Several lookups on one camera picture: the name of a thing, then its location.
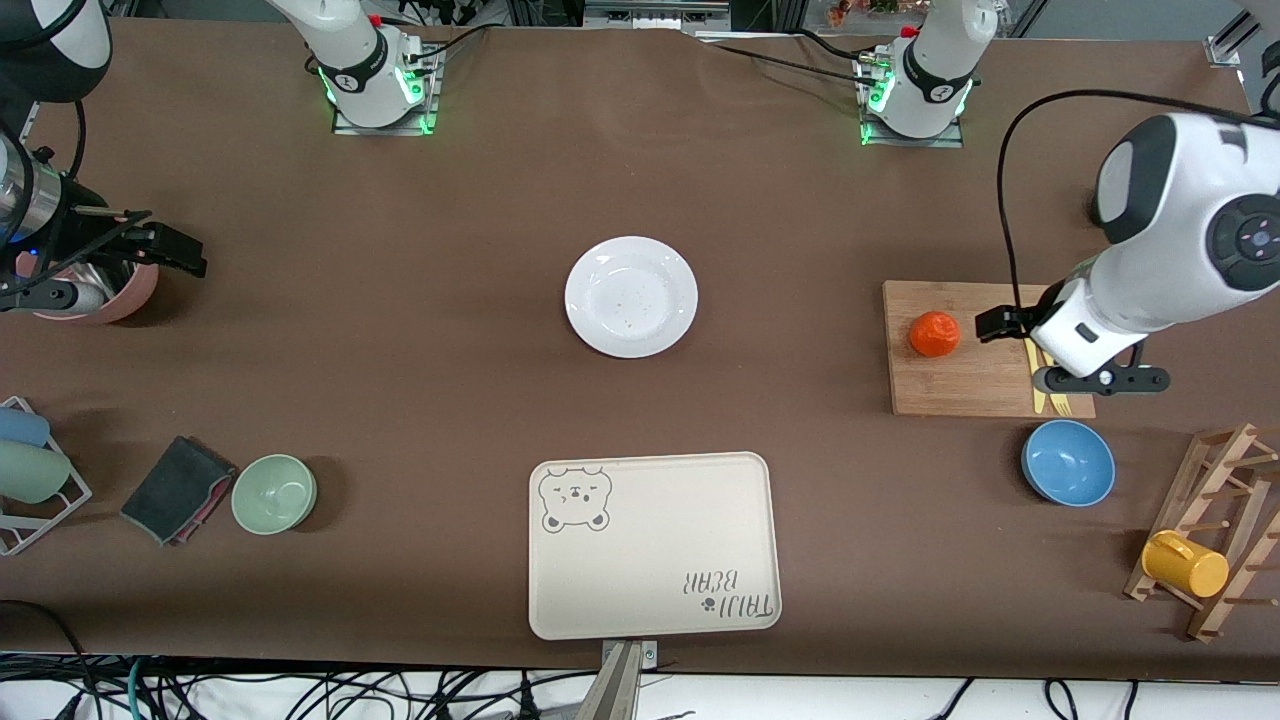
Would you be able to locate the orange fruit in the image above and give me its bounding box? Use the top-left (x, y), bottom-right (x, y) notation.
top-left (909, 311), bottom-right (962, 358)

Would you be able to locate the white round plate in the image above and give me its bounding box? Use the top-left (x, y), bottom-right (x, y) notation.
top-left (564, 236), bottom-right (699, 359)

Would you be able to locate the pink bowl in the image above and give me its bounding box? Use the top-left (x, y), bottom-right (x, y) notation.
top-left (15, 250), bottom-right (161, 324)

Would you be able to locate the wooden cutting board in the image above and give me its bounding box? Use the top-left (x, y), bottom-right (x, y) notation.
top-left (882, 280), bottom-right (1097, 419)

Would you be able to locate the yellow plastic fork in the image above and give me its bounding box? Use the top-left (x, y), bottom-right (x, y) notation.
top-left (1040, 350), bottom-right (1073, 418)

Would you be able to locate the blue bowl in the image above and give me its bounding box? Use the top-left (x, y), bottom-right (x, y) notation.
top-left (1021, 419), bottom-right (1117, 508)

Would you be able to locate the wooden mug rack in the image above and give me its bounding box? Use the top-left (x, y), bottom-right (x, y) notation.
top-left (1123, 422), bottom-right (1280, 643)

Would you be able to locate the blue cup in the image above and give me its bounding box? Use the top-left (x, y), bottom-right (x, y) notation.
top-left (0, 406), bottom-right (51, 449)

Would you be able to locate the dark grey folded cloth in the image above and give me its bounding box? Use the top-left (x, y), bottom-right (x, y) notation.
top-left (120, 435), bottom-right (238, 547)

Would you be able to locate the pale green cup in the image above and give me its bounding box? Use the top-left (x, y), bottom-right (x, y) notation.
top-left (0, 440), bottom-right (73, 505)

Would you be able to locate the pink folded cloth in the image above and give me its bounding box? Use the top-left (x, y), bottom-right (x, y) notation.
top-left (175, 475), bottom-right (239, 547)

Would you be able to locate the pale green bowl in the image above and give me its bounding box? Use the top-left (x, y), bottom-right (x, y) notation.
top-left (231, 454), bottom-right (318, 536)

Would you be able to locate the yellow mug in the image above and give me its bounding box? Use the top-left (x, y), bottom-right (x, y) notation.
top-left (1141, 530), bottom-right (1230, 599)

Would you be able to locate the orange red decoration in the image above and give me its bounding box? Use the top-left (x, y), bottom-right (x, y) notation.
top-left (826, 0), bottom-right (906, 28)

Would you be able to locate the beige bear print tray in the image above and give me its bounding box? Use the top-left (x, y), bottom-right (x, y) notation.
top-left (528, 452), bottom-right (783, 641)

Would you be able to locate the grey metal device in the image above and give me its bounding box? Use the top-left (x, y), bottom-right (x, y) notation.
top-left (583, 0), bottom-right (732, 31)

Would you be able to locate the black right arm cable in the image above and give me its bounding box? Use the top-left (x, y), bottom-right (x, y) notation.
top-left (0, 95), bottom-right (89, 251)

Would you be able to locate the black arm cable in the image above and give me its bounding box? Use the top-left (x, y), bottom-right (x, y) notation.
top-left (996, 88), bottom-right (1280, 313)
top-left (0, 95), bottom-right (89, 251)

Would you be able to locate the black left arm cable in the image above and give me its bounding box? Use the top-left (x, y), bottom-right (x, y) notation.
top-left (996, 88), bottom-right (1280, 313)

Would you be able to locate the white wire cup rack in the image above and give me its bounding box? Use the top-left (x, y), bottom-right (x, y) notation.
top-left (0, 396), bottom-right (94, 557)

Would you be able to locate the black base power cable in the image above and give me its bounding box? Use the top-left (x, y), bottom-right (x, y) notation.
top-left (700, 40), bottom-right (886, 83)
top-left (400, 20), bottom-right (493, 71)

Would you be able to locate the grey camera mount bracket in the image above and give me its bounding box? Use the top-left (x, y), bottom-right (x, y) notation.
top-left (578, 640), bottom-right (661, 720)

